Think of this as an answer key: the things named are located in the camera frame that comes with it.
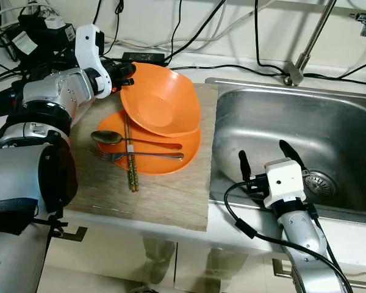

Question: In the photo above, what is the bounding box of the silver metal spoon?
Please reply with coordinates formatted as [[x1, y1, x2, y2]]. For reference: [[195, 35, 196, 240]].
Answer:
[[90, 130, 184, 150]]

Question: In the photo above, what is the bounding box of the cream kitchen cabinet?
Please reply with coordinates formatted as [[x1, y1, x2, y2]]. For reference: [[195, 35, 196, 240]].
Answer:
[[37, 214, 366, 293]]

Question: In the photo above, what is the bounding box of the black power adapter brick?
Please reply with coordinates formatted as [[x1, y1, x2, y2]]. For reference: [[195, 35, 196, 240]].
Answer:
[[121, 52, 167, 67]]

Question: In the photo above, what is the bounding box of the stainless steel sink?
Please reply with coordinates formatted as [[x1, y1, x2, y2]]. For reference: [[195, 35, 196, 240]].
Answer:
[[204, 76, 366, 226]]

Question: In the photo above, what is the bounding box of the metal sink drain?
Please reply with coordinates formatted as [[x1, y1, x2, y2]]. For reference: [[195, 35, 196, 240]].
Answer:
[[302, 170, 337, 199]]

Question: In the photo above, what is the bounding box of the chrome sink faucet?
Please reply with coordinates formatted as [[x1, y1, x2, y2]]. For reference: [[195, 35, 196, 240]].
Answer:
[[284, 0, 337, 86]]

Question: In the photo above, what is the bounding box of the orange plastic plate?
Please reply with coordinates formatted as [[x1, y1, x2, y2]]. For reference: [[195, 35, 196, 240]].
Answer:
[[95, 109, 202, 176]]

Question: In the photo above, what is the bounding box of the black battery charger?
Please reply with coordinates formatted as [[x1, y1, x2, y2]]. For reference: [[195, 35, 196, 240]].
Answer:
[[0, 12, 77, 62]]

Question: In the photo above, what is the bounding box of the silver metal fork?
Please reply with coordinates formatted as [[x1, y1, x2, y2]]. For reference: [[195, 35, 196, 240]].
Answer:
[[88, 148, 185, 162]]

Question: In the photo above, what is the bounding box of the beige woven placemat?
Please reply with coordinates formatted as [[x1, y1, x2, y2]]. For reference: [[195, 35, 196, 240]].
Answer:
[[64, 82, 219, 233]]

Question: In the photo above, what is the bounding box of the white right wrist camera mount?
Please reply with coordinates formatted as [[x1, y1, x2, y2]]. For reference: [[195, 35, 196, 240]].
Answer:
[[264, 157, 307, 209]]

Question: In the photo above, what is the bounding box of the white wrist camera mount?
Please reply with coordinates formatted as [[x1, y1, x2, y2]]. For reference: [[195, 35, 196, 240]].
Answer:
[[75, 24, 107, 98], [264, 157, 307, 209]]

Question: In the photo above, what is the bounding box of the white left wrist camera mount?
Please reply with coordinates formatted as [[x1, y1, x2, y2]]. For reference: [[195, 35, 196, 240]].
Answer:
[[75, 24, 107, 98]]

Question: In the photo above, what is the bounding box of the black power cable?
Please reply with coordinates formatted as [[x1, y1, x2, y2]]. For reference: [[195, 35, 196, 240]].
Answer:
[[162, 0, 228, 63], [254, 0, 290, 69], [166, 61, 289, 79]]

